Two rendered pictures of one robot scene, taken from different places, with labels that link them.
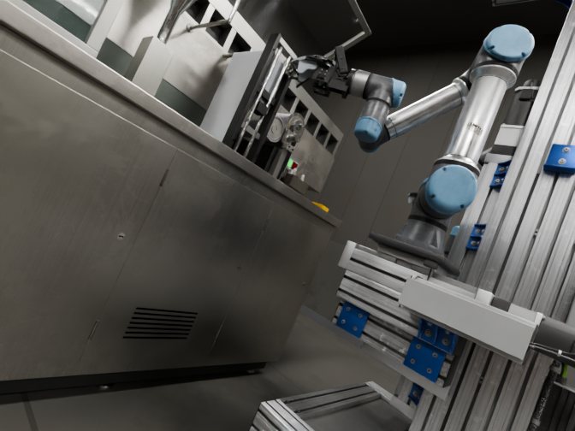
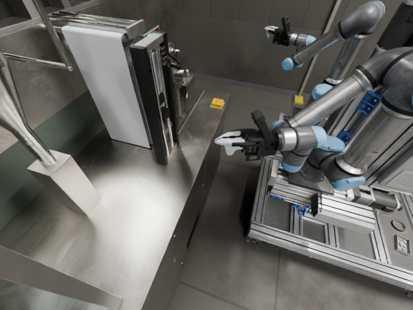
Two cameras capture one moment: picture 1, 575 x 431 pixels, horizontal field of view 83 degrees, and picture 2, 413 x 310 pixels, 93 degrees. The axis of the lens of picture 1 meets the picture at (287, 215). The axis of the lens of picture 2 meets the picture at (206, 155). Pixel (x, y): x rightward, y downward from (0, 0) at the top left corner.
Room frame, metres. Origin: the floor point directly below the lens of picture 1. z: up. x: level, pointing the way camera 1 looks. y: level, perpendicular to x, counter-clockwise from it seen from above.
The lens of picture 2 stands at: (0.62, 0.39, 1.67)
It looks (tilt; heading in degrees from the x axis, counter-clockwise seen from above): 48 degrees down; 336
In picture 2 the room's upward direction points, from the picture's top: 2 degrees clockwise
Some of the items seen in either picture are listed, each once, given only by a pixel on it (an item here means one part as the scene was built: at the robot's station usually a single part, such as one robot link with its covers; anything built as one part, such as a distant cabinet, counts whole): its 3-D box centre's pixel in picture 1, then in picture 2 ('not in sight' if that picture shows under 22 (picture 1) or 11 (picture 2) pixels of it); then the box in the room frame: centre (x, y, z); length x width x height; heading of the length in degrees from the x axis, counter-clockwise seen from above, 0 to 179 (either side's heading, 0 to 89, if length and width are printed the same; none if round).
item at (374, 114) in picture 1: (370, 123); (292, 154); (0.96, -0.12, 1.12); 0.11 x 0.08 x 0.11; 165
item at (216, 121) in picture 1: (224, 103); (109, 96); (1.51, 0.48, 1.17); 0.34 x 0.05 x 0.54; 51
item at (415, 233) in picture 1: (422, 236); (314, 165); (1.00, -0.41, 0.87); 0.15 x 0.15 x 0.10
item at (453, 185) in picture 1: (474, 123); (372, 138); (0.87, -0.37, 1.19); 0.15 x 0.12 x 0.55; 165
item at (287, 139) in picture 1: (281, 159); (177, 93); (1.62, 0.14, 1.05); 0.06 x 0.05 x 0.31; 51
